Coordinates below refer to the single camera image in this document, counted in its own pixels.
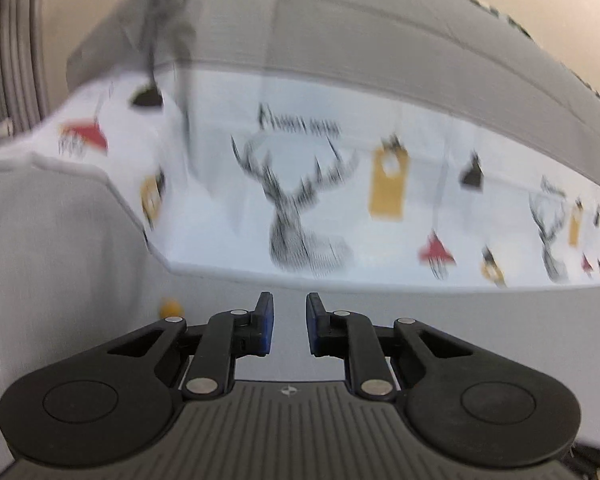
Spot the small yellow fruit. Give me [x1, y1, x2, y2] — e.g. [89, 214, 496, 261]
[159, 298, 184, 318]

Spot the grey deer print sofa cover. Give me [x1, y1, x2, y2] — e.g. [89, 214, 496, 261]
[0, 0, 600, 472]

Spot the grey curtain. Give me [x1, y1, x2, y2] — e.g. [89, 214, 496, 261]
[0, 0, 50, 140]

